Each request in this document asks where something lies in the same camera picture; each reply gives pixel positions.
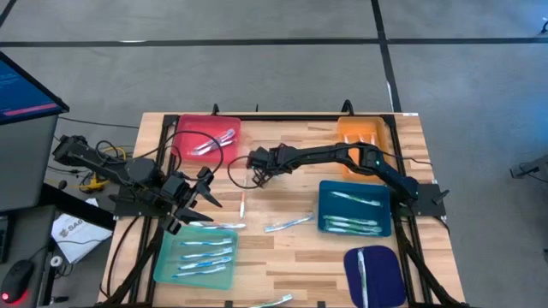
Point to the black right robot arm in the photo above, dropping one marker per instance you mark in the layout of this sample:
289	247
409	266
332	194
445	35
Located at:
325	153

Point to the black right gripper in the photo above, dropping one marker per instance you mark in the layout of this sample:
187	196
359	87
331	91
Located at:
267	164

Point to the grey stand foot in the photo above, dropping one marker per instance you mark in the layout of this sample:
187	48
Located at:
528	169

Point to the black desk crossbar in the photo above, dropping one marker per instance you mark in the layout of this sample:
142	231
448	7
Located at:
77	209

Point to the orange translucent plastic bin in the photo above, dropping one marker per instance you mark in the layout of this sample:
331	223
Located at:
364	124

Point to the navy blue flat tray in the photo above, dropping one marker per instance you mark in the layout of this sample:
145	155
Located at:
385	278

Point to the black table clamp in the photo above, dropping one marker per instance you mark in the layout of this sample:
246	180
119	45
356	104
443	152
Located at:
347	102
215	110

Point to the small black floor object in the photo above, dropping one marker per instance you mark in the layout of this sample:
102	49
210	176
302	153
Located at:
63	185

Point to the teal blue plastic bin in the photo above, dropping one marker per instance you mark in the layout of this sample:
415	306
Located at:
325	188

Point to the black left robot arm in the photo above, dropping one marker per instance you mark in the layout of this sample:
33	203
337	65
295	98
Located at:
141	171

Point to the white tape roll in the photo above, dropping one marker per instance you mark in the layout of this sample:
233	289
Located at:
56	261

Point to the black computer mouse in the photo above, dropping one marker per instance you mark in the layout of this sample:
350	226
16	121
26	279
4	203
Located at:
17	280

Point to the blue screen monitor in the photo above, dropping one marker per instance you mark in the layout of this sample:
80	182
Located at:
21	90

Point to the red translucent plastic bin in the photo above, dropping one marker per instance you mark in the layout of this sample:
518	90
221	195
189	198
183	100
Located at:
188	124

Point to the green translucent plastic bin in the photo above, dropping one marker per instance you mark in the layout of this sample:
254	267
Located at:
167	274

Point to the green toothbrush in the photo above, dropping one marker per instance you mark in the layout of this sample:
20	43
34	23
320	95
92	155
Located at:
353	226
347	231
355	199
274	301
351	220

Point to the orange toothbrush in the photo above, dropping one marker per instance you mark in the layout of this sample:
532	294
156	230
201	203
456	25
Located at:
348	138
373	139
361	138
242	207

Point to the blue toothbrush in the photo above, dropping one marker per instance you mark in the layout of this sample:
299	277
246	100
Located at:
205	243
207	253
205	262
199	271
287	223

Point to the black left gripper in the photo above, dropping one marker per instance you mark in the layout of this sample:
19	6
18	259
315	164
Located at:
180	192

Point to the white printed paper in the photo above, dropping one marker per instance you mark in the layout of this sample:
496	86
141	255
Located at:
81	239

